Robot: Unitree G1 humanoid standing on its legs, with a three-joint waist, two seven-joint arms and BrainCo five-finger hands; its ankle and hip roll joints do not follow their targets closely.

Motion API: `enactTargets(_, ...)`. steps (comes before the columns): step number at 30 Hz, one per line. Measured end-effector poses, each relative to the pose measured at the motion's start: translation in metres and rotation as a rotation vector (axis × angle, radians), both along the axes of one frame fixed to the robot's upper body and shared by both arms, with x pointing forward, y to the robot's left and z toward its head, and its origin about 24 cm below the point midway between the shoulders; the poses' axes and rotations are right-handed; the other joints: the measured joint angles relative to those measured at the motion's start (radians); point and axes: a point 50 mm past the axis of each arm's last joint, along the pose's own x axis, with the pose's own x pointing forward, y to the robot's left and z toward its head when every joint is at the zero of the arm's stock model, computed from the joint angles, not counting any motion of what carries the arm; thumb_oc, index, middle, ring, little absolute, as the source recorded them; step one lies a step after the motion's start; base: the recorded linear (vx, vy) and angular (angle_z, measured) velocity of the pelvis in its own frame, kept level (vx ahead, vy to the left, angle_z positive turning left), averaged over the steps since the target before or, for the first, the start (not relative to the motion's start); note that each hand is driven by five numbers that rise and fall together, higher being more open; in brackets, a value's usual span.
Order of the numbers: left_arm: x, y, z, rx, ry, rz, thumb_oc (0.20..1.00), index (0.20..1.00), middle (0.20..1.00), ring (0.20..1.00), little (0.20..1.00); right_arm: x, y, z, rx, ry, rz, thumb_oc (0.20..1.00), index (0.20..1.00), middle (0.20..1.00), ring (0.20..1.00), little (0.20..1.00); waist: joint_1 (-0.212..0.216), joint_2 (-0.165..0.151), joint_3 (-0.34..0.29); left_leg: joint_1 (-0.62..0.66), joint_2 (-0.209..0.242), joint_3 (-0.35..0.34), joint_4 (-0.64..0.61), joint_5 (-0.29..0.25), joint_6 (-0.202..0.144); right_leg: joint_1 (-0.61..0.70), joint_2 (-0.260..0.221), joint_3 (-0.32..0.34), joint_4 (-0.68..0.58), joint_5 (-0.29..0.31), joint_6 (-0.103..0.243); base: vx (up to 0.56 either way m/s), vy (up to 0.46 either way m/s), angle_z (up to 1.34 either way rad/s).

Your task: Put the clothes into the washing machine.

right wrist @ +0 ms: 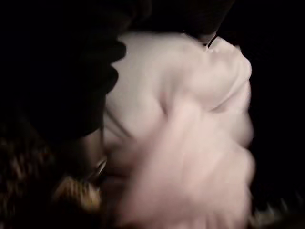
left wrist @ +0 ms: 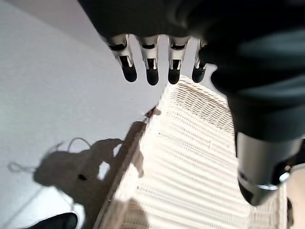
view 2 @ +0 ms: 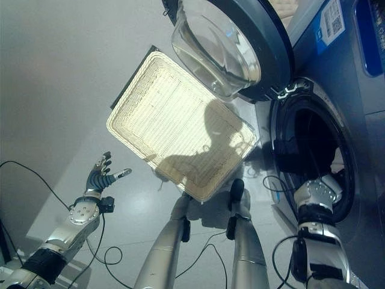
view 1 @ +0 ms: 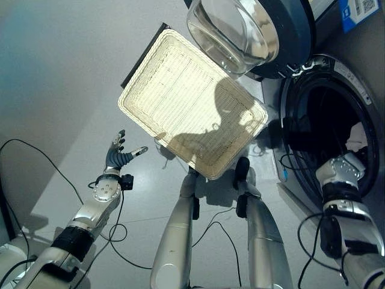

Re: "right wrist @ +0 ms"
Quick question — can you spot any right robot hand black cloth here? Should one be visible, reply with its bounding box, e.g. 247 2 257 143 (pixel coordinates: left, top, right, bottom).
23 0 229 183

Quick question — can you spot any white pinkish garment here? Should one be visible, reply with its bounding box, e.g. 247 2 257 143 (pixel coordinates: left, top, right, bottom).
101 31 257 229

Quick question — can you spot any brown woven laundry basket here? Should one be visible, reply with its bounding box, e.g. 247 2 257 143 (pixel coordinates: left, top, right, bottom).
0 135 103 214

